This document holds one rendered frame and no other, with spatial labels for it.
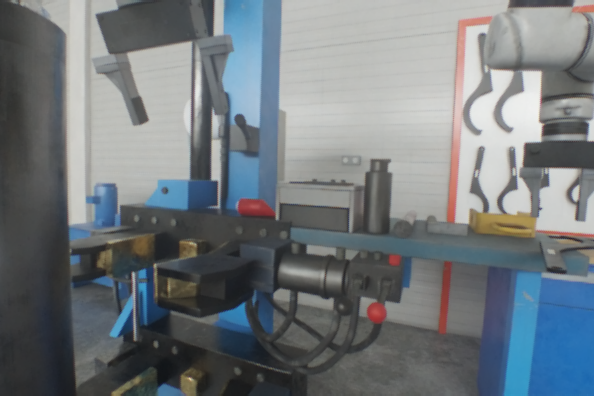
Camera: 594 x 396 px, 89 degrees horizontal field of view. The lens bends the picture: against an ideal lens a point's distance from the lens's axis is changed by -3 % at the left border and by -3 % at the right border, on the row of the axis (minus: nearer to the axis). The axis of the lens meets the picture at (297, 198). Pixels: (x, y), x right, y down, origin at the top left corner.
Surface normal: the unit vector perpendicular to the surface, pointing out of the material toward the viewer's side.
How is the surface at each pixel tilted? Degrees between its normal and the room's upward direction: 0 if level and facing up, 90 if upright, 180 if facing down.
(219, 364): 90
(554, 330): 90
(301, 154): 90
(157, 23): 114
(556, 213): 90
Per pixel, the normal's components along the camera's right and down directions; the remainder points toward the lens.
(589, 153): -0.60, 0.04
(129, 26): -0.10, 0.47
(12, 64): 0.85, 0.07
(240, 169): -0.38, 0.06
